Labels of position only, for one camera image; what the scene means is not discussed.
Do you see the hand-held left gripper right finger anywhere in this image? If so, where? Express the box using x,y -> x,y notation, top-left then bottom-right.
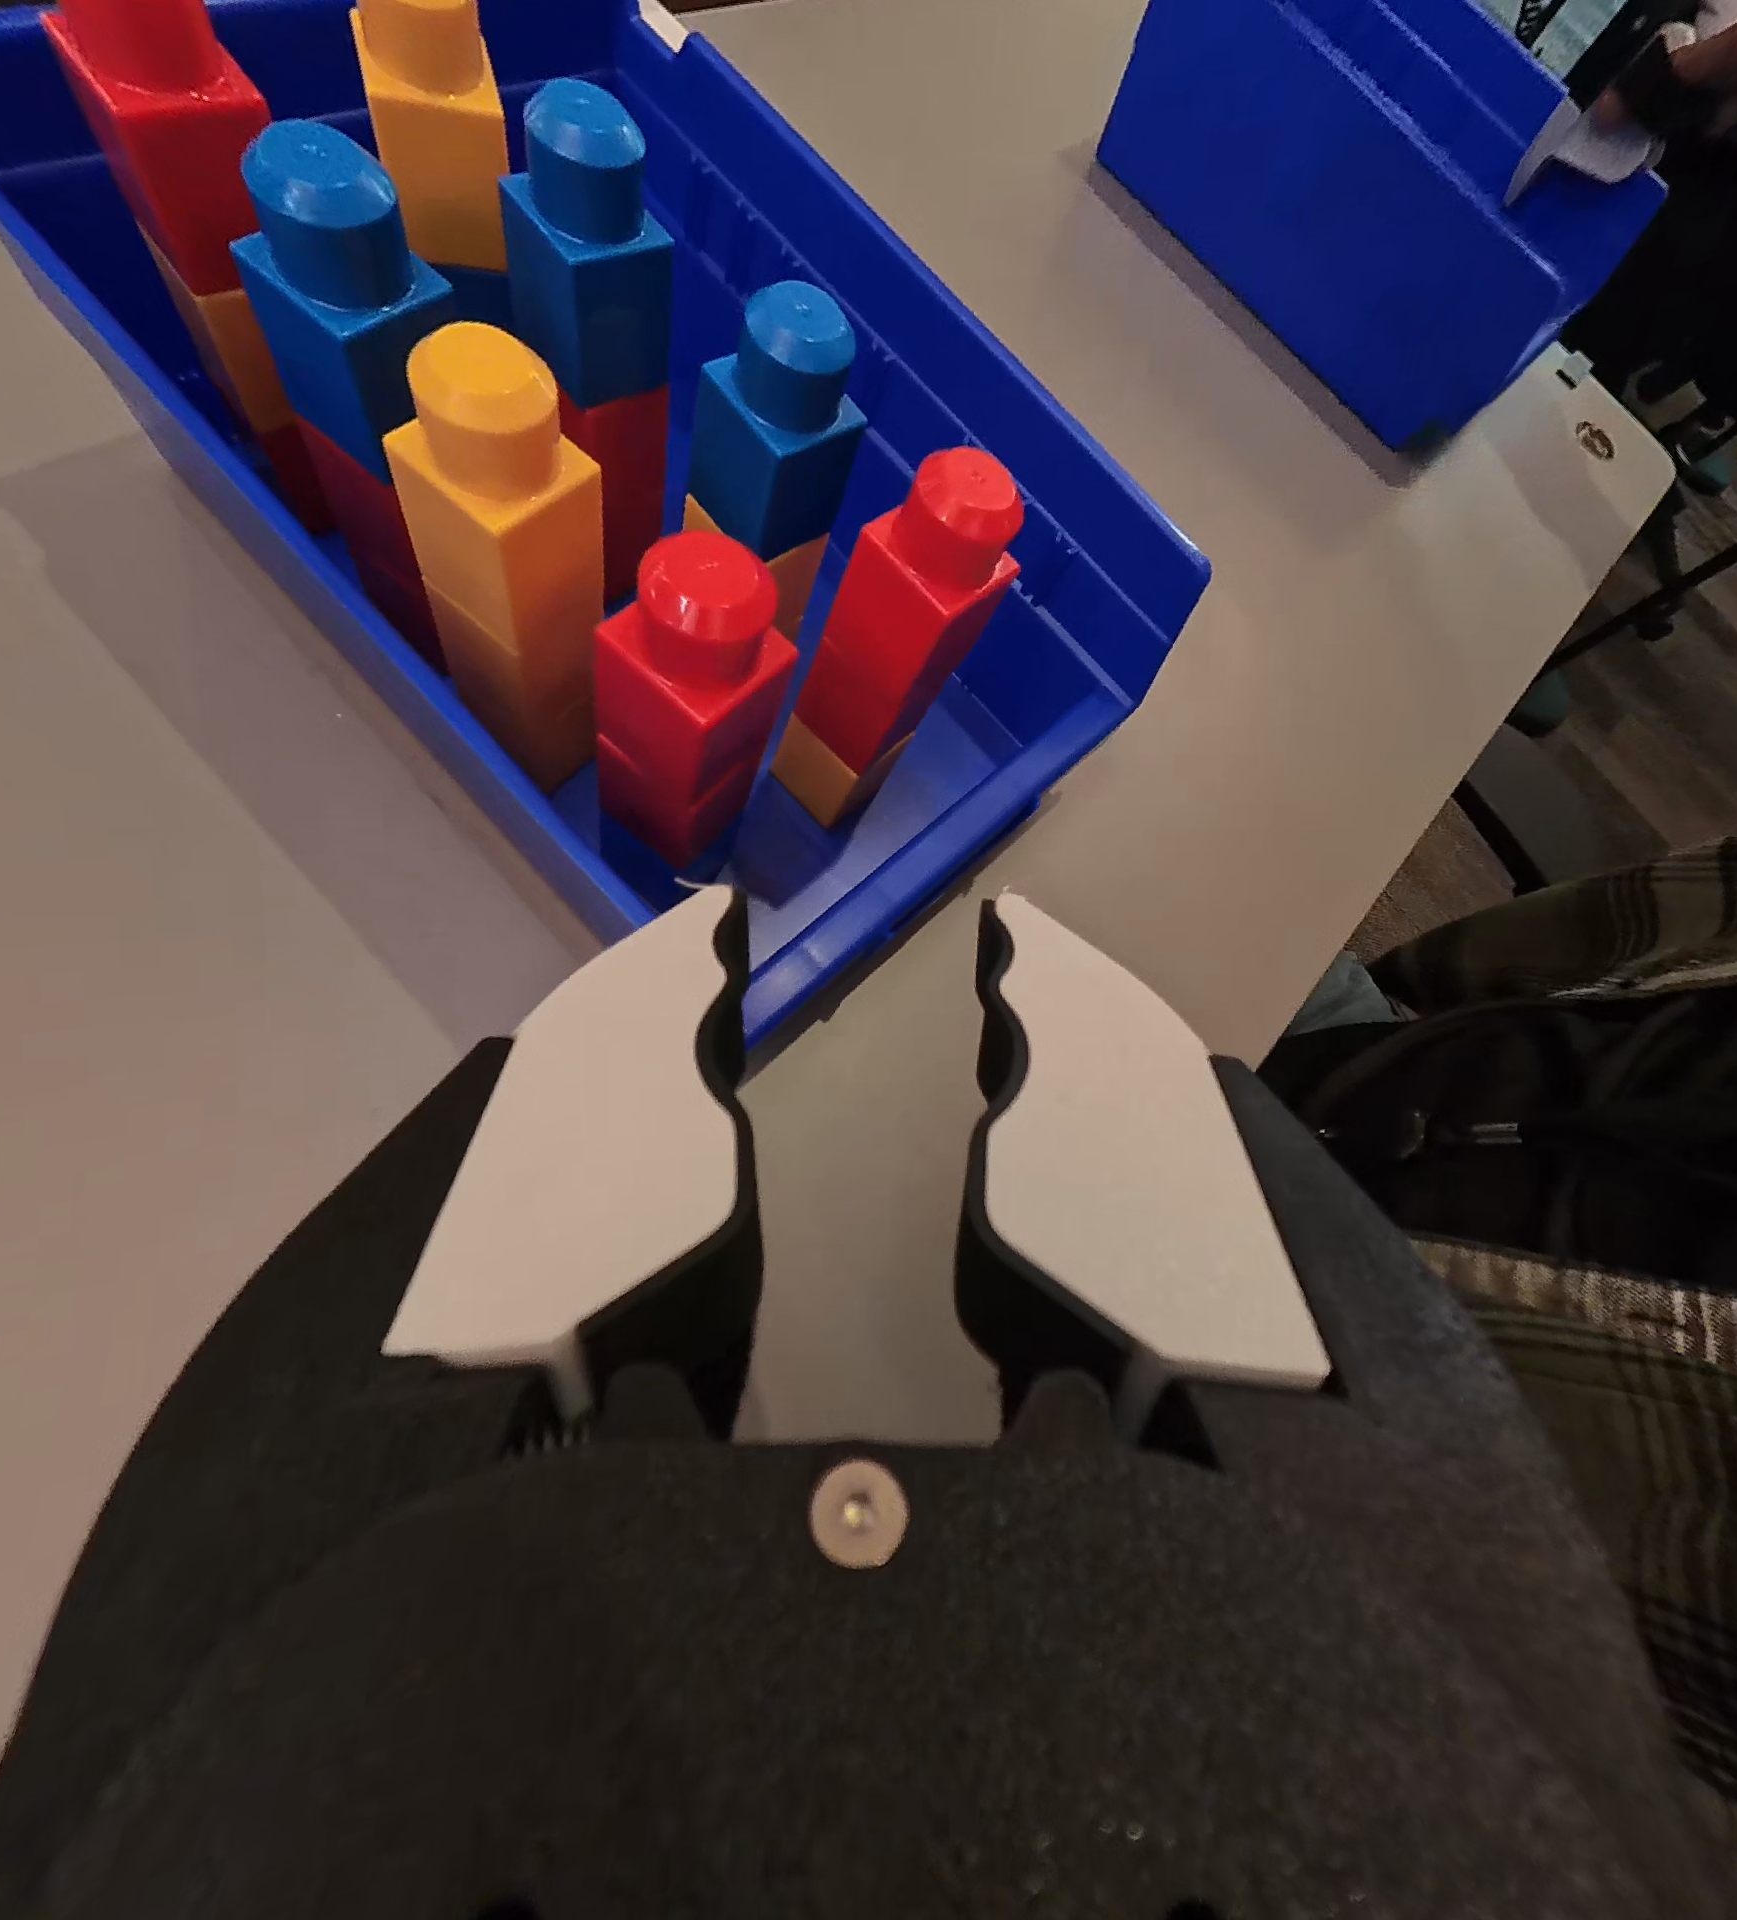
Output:
953,895 -> 1334,1447

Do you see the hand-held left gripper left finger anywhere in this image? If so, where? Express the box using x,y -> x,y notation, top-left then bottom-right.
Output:
379,882 -> 768,1443

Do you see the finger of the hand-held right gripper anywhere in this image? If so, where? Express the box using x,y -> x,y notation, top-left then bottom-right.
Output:
1501,83 -> 1669,211

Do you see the blue plastic bin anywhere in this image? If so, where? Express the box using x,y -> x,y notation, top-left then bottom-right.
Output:
1096,0 -> 1669,456
0,0 -> 1212,1060

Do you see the cluster of block towers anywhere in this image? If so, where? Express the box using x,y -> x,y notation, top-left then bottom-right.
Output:
42,0 -> 1027,880

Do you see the person's black jacket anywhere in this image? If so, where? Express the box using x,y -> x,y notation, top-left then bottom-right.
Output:
1258,975 -> 1737,1308

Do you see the person in plaid shirt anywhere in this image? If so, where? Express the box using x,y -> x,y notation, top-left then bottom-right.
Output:
1370,817 -> 1737,1920

